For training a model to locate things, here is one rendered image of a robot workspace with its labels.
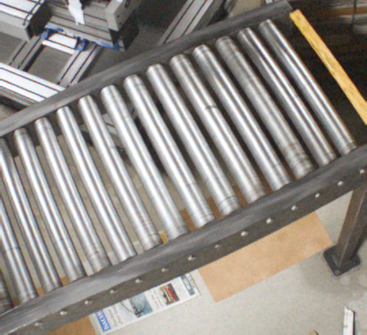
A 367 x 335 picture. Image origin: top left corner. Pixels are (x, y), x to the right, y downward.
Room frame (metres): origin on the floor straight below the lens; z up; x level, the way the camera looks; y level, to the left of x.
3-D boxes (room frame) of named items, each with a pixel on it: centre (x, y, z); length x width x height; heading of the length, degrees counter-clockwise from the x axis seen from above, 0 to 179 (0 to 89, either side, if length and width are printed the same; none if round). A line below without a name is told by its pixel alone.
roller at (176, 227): (0.80, 0.12, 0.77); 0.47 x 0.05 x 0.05; 16
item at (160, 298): (0.76, 0.28, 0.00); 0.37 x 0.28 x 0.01; 106
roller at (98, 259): (0.75, 0.31, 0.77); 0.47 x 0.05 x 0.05; 16
